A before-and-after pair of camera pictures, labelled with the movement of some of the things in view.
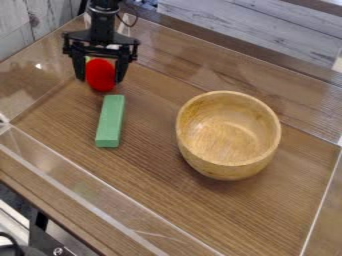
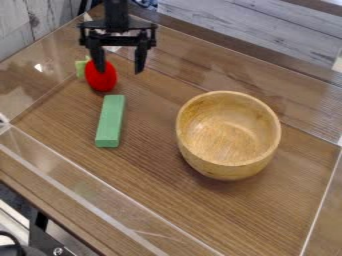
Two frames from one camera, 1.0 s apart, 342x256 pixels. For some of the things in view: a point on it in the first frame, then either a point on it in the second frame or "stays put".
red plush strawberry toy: x=101 y=74 stays put
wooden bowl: x=229 y=132 stays put
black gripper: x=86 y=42 to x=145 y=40
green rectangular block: x=110 y=124 stays put
